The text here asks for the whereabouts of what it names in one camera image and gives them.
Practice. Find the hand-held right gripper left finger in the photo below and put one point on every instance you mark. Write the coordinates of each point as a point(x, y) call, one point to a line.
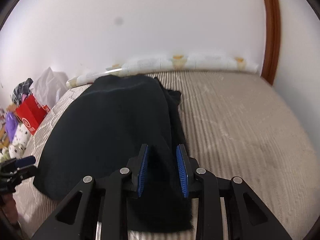
point(143, 170)

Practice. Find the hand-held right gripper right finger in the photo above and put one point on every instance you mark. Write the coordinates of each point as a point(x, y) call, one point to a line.
point(182, 172)

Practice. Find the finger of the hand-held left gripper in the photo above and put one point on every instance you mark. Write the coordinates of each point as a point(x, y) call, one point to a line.
point(26, 172)
point(25, 161)

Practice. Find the black sweatshirt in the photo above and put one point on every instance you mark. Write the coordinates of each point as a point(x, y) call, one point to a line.
point(112, 120)

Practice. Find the person's left forearm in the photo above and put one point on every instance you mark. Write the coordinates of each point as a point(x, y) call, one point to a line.
point(10, 210)

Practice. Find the white spotted plush toy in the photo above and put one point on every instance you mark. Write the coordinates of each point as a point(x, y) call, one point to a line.
point(20, 140)

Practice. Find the purple bag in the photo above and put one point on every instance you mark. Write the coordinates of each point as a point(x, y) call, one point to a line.
point(11, 126)

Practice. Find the red paper bag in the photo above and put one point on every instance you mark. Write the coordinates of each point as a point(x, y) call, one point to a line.
point(30, 115)

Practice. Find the striped bed mattress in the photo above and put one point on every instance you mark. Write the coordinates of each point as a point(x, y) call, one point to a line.
point(237, 135)

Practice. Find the dark plaid cloth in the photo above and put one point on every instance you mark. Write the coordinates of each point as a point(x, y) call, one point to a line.
point(21, 90)

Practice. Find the white plastic bag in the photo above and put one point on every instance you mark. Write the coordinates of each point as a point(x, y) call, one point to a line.
point(47, 82)

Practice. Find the rolled white printed quilt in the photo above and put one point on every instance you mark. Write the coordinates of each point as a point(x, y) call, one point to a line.
point(200, 61)

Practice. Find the brown wooden door frame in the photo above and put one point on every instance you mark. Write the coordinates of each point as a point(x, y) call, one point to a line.
point(271, 30)

